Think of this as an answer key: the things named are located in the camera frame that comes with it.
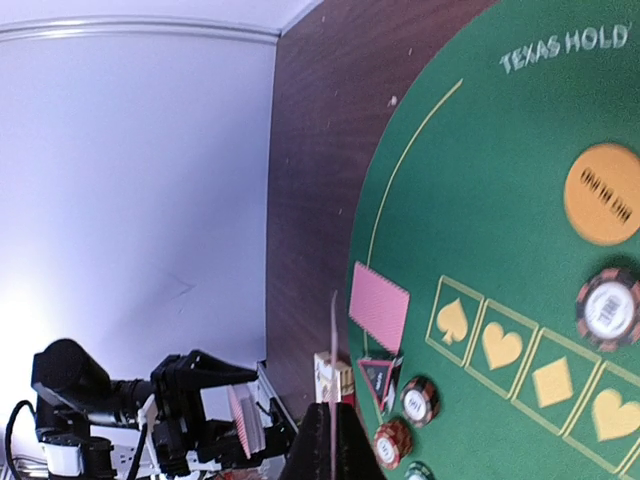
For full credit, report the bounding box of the brown chip top seat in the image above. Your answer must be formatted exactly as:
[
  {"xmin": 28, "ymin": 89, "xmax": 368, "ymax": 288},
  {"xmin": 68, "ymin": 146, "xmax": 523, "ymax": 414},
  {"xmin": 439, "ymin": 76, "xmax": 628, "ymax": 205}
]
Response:
[{"xmin": 576, "ymin": 268, "xmax": 639, "ymax": 352}]

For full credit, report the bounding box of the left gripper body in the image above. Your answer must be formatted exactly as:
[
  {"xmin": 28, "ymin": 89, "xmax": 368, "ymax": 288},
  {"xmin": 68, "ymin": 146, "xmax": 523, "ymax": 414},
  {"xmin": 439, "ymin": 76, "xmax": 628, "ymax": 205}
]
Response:
[{"xmin": 151, "ymin": 350, "xmax": 296, "ymax": 475}]

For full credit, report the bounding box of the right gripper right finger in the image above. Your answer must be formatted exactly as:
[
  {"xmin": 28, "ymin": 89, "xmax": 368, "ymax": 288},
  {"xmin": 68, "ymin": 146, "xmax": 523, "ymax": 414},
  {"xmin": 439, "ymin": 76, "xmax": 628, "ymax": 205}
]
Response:
[{"xmin": 333, "ymin": 402, "xmax": 385, "ymax": 480}]

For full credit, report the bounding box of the red chip pile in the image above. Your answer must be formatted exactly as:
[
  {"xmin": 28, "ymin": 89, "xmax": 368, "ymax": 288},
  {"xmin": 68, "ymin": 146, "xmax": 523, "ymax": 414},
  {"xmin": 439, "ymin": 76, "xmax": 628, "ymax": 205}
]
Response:
[{"xmin": 373, "ymin": 417, "xmax": 413, "ymax": 470}]

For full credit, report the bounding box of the green chip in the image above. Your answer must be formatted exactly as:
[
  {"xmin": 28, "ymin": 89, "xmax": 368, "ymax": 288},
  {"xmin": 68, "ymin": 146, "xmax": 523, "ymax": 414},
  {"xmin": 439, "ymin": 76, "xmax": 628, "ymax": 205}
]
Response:
[{"xmin": 404, "ymin": 461, "xmax": 434, "ymax": 480}]

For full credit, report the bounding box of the red-backed card deck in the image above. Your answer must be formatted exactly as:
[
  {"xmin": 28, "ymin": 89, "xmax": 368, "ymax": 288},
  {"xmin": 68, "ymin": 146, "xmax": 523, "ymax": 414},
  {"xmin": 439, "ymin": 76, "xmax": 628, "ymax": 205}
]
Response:
[{"xmin": 227, "ymin": 384, "xmax": 266, "ymax": 459}]

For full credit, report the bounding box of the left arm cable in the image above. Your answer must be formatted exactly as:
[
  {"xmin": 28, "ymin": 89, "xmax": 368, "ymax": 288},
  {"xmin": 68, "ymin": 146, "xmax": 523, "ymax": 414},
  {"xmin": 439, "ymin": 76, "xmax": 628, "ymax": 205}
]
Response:
[{"xmin": 2, "ymin": 399, "xmax": 39, "ymax": 480}]

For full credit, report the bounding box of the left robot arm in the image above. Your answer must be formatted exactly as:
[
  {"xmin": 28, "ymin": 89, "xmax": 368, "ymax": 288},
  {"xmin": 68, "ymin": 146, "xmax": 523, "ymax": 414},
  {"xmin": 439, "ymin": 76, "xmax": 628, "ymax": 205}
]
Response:
[{"xmin": 31, "ymin": 339, "xmax": 296, "ymax": 479}]

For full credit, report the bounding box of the orange big blind button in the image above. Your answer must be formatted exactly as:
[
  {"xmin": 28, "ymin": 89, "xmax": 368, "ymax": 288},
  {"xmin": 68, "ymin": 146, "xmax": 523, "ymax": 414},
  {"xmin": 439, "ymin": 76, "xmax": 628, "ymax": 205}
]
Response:
[{"xmin": 564, "ymin": 143, "xmax": 639, "ymax": 246}]

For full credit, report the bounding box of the round green poker mat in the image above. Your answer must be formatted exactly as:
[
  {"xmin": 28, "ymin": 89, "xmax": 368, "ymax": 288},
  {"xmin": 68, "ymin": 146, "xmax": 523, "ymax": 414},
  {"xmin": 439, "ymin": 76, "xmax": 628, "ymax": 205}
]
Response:
[{"xmin": 347, "ymin": 1, "xmax": 639, "ymax": 479}]

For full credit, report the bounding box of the black red all-in triangle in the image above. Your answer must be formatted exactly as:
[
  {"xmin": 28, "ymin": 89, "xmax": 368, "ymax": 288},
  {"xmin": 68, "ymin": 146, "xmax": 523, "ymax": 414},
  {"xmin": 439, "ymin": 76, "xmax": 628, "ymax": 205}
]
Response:
[{"xmin": 358, "ymin": 356, "xmax": 404, "ymax": 414}]

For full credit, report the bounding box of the card deck box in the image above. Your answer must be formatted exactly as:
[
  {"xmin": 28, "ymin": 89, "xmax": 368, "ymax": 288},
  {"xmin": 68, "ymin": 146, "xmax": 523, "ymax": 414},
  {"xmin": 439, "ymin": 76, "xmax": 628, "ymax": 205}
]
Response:
[{"xmin": 314, "ymin": 351, "xmax": 356, "ymax": 406}]

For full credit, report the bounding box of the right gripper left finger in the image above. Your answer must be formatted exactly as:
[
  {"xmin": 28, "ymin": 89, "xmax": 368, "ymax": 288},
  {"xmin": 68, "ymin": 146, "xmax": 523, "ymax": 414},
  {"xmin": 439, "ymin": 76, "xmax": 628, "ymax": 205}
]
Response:
[{"xmin": 279, "ymin": 403, "xmax": 331, "ymax": 480}]

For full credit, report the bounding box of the single red-backed card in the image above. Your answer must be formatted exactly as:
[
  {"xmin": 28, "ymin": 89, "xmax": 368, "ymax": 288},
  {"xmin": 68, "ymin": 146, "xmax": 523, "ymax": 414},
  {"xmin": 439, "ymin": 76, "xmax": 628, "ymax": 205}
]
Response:
[{"xmin": 349, "ymin": 262, "xmax": 410, "ymax": 354}]

